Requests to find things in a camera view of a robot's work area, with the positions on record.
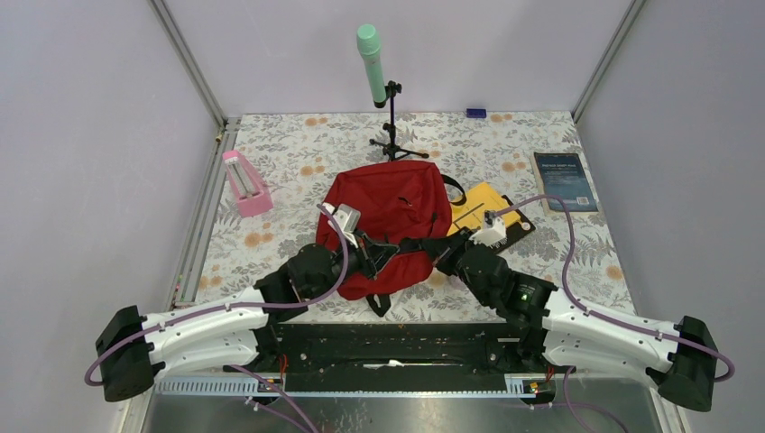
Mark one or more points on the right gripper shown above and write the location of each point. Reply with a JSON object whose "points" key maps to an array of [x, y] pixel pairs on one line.
{"points": [[447, 248]]}

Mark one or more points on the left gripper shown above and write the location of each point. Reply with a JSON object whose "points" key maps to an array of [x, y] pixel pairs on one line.
{"points": [[373, 256]]}

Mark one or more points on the red backpack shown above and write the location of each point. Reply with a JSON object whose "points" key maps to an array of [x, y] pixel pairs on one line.
{"points": [[397, 200]]}

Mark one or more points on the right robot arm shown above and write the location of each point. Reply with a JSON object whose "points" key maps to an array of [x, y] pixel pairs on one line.
{"points": [[676, 359]]}

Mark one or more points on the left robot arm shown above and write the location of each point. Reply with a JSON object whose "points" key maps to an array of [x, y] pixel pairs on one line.
{"points": [[134, 350]]}

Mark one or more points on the black book under yellow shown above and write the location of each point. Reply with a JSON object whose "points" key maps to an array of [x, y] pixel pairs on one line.
{"points": [[519, 229]]}

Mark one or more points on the black microphone tripod stand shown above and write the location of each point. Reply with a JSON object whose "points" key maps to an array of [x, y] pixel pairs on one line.
{"points": [[391, 150]]}

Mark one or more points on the pink metronome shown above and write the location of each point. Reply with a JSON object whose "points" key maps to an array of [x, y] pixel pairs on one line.
{"points": [[252, 196]]}

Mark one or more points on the small blue block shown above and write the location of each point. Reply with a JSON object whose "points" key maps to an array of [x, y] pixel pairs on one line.
{"points": [[475, 113]]}

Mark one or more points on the dark blue book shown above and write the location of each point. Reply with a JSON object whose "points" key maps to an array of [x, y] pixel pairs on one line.
{"points": [[563, 175]]}

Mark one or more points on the mint green microphone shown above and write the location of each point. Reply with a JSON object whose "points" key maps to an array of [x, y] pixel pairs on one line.
{"points": [[369, 47]]}

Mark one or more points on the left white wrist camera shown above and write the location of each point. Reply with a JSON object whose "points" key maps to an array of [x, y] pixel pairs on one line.
{"points": [[345, 216]]}

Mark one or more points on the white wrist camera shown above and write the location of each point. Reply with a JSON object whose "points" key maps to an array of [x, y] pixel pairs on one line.
{"points": [[345, 216], [492, 232]]}

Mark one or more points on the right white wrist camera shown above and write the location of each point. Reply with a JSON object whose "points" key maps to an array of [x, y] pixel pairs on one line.
{"points": [[492, 232]]}

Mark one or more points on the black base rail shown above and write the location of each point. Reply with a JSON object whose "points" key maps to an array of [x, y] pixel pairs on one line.
{"points": [[389, 357]]}

